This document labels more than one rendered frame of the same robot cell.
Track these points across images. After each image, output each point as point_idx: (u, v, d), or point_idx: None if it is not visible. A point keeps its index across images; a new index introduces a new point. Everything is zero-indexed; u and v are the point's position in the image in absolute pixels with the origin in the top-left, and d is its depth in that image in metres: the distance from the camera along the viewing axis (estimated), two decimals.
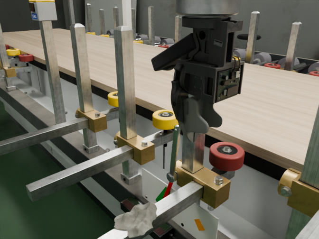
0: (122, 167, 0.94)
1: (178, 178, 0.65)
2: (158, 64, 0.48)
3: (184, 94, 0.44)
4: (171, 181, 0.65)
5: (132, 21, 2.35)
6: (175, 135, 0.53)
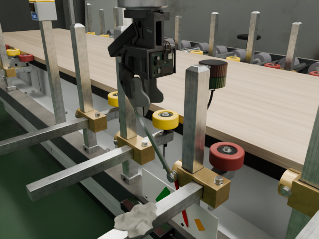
0: (122, 167, 0.94)
1: (178, 175, 0.65)
2: (112, 50, 0.58)
3: (130, 74, 0.53)
4: (172, 180, 0.64)
5: (132, 21, 2.35)
6: (140, 118, 0.60)
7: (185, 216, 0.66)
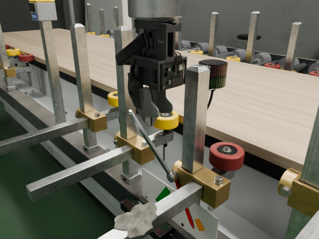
0: (122, 167, 0.94)
1: (177, 174, 0.65)
2: (120, 59, 0.57)
3: (139, 84, 0.52)
4: (172, 180, 0.64)
5: (132, 21, 2.35)
6: (134, 120, 0.62)
7: (190, 217, 0.65)
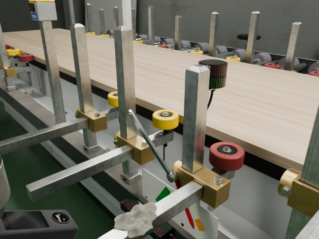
0: (122, 167, 0.94)
1: (177, 174, 0.65)
2: None
3: None
4: (172, 180, 0.64)
5: (132, 21, 2.35)
6: (134, 120, 0.62)
7: (190, 217, 0.65)
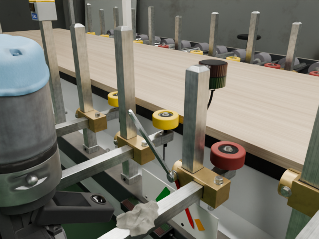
0: (122, 167, 0.94)
1: (177, 174, 0.65)
2: None
3: None
4: (172, 180, 0.64)
5: (132, 21, 2.35)
6: (134, 120, 0.62)
7: (190, 217, 0.65)
